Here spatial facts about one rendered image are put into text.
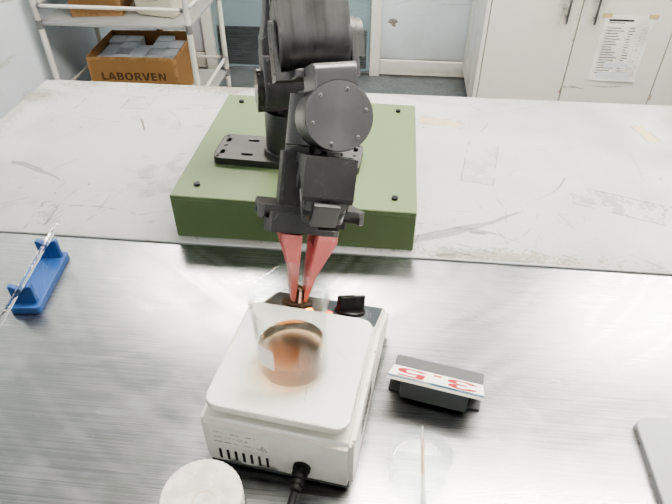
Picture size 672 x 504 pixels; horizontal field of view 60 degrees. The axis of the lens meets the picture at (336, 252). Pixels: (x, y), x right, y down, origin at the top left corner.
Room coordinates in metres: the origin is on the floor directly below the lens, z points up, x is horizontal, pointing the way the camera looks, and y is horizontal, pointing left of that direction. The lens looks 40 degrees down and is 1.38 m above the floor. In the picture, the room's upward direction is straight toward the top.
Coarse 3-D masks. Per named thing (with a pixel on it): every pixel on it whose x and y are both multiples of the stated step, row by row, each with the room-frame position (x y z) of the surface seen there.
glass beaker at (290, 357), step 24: (288, 264) 0.36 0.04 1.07; (264, 288) 0.34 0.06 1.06; (288, 288) 0.35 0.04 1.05; (312, 288) 0.34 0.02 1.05; (264, 312) 0.34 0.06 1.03; (288, 312) 0.35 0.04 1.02; (312, 312) 0.34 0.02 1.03; (264, 336) 0.29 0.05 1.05; (288, 336) 0.29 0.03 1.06; (312, 336) 0.30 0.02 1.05; (264, 360) 0.30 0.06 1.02; (288, 360) 0.29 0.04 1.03; (312, 360) 0.30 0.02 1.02; (288, 384) 0.29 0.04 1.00; (312, 384) 0.29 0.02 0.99
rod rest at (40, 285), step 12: (36, 240) 0.55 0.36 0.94; (48, 252) 0.55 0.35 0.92; (60, 252) 0.55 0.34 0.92; (48, 264) 0.54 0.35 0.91; (60, 264) 0.54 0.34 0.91; (36, 276) 0.52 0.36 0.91; (48, 276) 0.52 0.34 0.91; (12, 288) 0.47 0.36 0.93; (24, 288) 0.47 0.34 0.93; (36, 288) 0.49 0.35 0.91; (48, 288) 0.49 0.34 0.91; (24, 300) 0.47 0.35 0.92; (36, 300) 0.47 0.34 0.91; (12, 312) 0.46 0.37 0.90; (24, 312) 0.46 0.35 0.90; (36, 312) 0.46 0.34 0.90
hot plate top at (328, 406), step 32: (352, 320) 0.37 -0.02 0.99; (352, 352) 0.33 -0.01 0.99; (224, 384) 0.30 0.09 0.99; (256, 384) 0.30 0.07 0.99; (320, 384) 0.30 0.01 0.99; (352, 384) 0.30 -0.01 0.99; (256, 416) 0.27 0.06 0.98; (288, 416) 0.27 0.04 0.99; (320, 416) 0.27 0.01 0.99; (352, 416) 0.27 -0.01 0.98
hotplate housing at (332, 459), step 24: (384, 312) 0.44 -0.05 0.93; (384, 336) 0.41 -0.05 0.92; (360, 384) 0.31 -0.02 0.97; (360, 408) 0.29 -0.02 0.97; (216, 432) 0.27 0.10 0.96; (240, 432) 0.27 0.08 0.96; (264, 432) 0.27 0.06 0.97; (288, 432) 0.27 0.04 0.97; (312, 432) 0.26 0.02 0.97; (360, 432) 0.28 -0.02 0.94; (216, 456) 0.28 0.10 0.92; (240, 456) 0.27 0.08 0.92; (264, 456) 0.27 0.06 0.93; (288, 456) 0.26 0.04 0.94; (312, 456) 0.26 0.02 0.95; (336, 456) 0.25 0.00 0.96; (312, 480) 0.26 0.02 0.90; (336, 480) 0.25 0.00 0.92
